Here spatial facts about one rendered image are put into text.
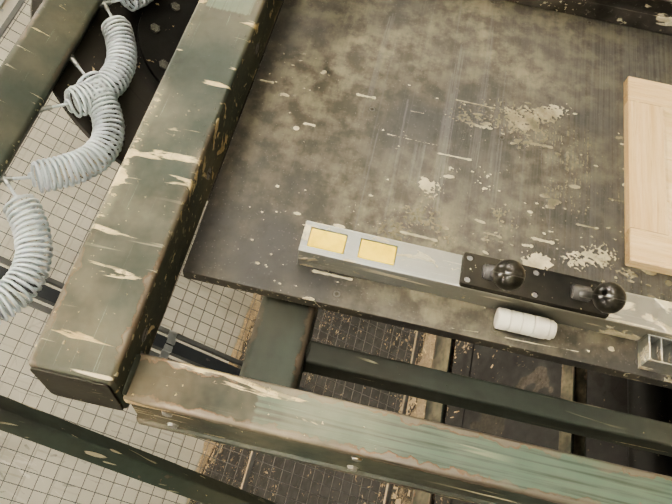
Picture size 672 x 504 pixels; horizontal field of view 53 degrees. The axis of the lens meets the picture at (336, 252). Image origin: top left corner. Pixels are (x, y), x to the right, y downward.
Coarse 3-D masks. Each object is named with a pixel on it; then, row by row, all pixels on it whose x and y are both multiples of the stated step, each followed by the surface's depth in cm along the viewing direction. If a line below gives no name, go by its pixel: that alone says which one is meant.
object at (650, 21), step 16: (512, 0) 125; (528, 0) 124; (544, 0) 123; (560, 0) 123; (576, 0) 122; (592, 0) 121; (608, 0) 121; (624, 0) 120; (640, 0) 119; (656, 0) 119; (592, 16) 124; (608, 16) 123; (624, 16) 123; (640, 16) 122; (656, 16) 121
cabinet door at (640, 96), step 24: (624, 96) 115; (648, 96) 113; (624, 120) 112; (648, 120) 111; (624, 144) 110; (648, 144) 108; (624, 168) 107; (648, 168) 106; (624, 192) 105; (648, 192) 103; (648, 216) 101; (648, 240) 99; (648, 264) 97
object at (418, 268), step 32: (320, 224) 93; (320, 256) 91; (352, 256) 91; (416, 256) 92; (448, 256) 92; (416, 288) 93; (448, 288) 91; (576, 320) 91; (608, 320) 89; (640, 320) 90
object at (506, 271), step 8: (488, 264) 90; (504, 264) 79; (512, 264) 78; (520, 264) 79; (488, 272) 89; (496, 272) 79; (504, 272) 78; (512, 272) 78; (520, 272) 78; (496, 280) 79; (504, 280) 78; (512, 280) 78; (520, 280) 78; (504, 288) 79; (512, 288) 79
